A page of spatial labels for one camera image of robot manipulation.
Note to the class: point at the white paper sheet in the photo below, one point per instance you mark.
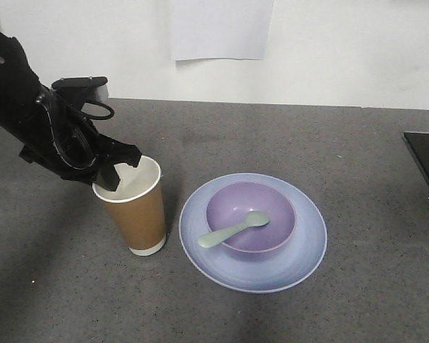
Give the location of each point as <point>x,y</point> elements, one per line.
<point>219,29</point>

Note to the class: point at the purple plastic bowl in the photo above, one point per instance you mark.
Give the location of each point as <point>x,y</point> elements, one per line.
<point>230,205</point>

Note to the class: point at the mint green plastic spoon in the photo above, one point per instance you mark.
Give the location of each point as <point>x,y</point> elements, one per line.
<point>252,219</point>

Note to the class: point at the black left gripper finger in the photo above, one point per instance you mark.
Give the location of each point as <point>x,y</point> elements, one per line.
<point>106,176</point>
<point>114,152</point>

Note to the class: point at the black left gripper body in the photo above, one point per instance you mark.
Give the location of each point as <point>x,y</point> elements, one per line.
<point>61,137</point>

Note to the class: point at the light blue plate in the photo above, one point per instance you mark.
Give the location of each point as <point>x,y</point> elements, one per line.
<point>255,273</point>

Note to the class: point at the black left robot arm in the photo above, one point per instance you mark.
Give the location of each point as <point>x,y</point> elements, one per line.
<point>18,86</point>

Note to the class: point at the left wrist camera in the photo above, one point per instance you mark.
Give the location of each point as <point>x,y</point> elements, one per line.
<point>80,90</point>

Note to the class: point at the brown paper cup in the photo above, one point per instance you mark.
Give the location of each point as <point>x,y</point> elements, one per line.
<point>136,206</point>

